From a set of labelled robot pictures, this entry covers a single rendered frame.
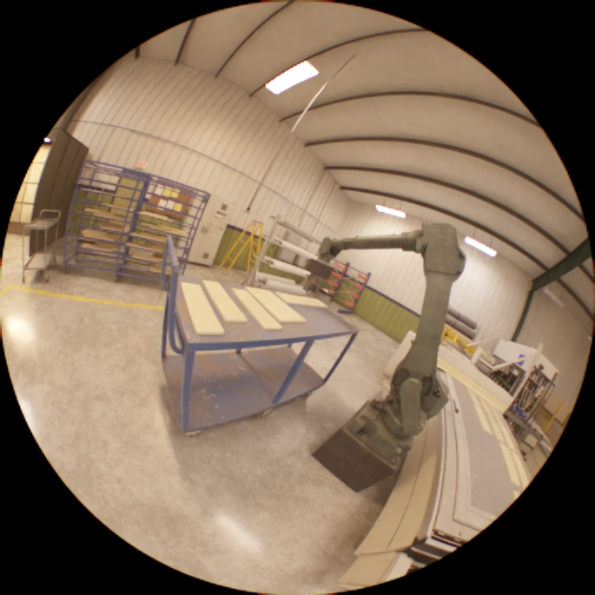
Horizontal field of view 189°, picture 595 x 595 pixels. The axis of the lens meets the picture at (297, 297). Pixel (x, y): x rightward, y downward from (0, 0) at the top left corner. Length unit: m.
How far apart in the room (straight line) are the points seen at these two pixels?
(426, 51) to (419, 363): 4.84
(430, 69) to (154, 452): 6.17
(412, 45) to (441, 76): 0.80
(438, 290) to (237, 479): 1.84
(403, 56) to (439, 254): 4.24
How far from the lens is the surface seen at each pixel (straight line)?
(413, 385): 1.18
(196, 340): 0.73
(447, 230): 1.50
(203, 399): 1.46
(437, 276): 1.24
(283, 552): 1.59
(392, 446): 1.48
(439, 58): 4.70
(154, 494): 1.51
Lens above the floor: 1.48
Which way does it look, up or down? 13 degrees down
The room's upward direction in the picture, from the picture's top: 25 degrees clockwise
